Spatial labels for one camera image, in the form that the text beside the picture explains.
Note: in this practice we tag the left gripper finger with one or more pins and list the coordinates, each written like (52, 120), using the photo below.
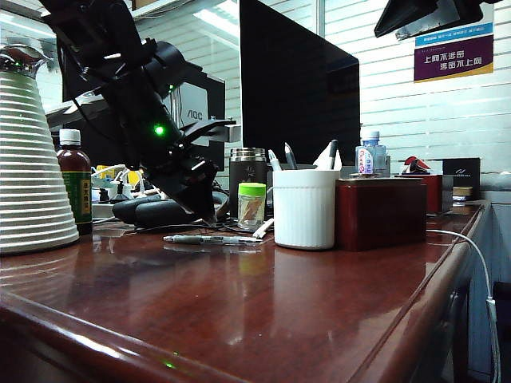
(197, 195)

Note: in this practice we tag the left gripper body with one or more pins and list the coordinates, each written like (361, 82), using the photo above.
(179, 167)

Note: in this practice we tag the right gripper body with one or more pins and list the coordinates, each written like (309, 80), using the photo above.
(431, 16)

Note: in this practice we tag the clear white gel pen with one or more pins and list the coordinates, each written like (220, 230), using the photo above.
(187, 239)

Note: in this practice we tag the long white pen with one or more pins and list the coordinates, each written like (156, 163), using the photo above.
(263, 228)

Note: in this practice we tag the white grey pen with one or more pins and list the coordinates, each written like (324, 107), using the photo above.
(274, 161)

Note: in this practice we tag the black pen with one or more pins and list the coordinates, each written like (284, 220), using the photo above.
(333, 155)

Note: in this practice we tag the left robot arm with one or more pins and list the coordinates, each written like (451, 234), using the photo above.
(131, 99)

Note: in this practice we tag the white ribbed pen holder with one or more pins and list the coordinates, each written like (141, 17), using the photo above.
(305, 211)

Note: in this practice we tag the black headphones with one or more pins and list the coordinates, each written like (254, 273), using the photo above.
(151, 211)

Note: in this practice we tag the green lid glass jar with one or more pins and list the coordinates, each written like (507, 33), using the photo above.
(252, 207)

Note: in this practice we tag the dark mug steel rim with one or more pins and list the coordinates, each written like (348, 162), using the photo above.
(247, 167)

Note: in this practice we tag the white power strip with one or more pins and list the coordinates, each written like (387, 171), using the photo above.
(120, 187)

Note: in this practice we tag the black AOC monitor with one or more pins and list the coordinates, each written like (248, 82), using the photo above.
(199, 95)

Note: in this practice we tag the brown bottle green label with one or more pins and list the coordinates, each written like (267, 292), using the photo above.
(74, 167)

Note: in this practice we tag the black silver desktop monitor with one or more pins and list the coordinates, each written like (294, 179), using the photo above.
(299, 80)

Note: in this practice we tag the white ribbed cone vase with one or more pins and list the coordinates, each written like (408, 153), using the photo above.
(32, 179)

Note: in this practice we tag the clear plastic water bottle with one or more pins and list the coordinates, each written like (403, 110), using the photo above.
(369, 159)

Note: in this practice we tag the black logo box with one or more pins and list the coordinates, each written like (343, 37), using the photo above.
(461, 171)

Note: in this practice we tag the red lacquer box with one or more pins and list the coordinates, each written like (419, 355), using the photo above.
(435, 195)

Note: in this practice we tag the dark red box gold lid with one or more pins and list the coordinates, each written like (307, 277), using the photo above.
(379, 215)

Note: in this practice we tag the purple wall poster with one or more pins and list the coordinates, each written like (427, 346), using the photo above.
(451, 60)

